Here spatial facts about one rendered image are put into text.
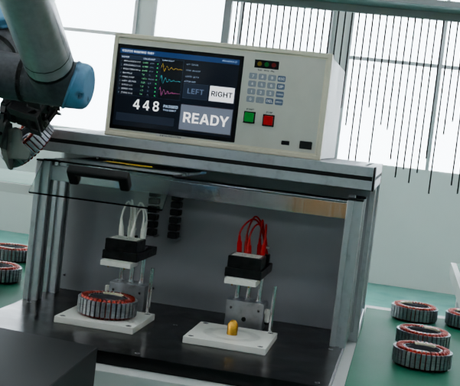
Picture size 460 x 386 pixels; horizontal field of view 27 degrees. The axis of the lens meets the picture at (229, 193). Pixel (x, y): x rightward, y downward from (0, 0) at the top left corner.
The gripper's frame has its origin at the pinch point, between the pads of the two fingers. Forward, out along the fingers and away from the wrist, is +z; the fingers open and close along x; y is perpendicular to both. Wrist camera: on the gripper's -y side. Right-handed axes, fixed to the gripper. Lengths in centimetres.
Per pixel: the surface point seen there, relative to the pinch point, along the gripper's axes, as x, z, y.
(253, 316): -5, 24, 50
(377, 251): 369, 529, 6
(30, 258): -12.4, 20.1, 4.4
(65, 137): 7.5, 4.7, 3.6
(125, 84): 20.0, -1.4, 11.1
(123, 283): -8.4, 23.8, 22.8
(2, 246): 10, 63, -26
